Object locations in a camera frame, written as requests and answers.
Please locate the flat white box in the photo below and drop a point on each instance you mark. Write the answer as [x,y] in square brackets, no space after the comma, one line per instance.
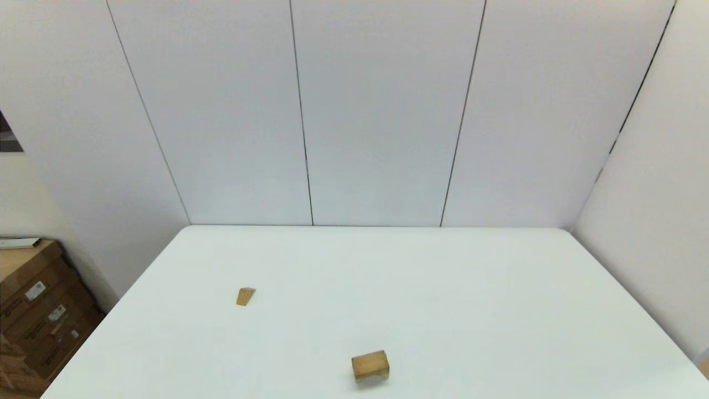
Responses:
[19,243]

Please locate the triangular wooden building block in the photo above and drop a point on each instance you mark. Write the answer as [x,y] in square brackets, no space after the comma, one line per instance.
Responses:
[245,297]

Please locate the cardboard box with white label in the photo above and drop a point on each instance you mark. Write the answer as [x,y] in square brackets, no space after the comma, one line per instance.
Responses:
[55,332]
[22,266]

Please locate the plain brown cardboard box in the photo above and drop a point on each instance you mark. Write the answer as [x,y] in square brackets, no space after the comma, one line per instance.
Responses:
[11,366]

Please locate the dark wall picture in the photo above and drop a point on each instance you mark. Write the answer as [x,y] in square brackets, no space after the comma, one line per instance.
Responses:
[8,138]

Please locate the rectangular wooden building block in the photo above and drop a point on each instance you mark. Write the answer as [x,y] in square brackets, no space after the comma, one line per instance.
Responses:
[370,363]

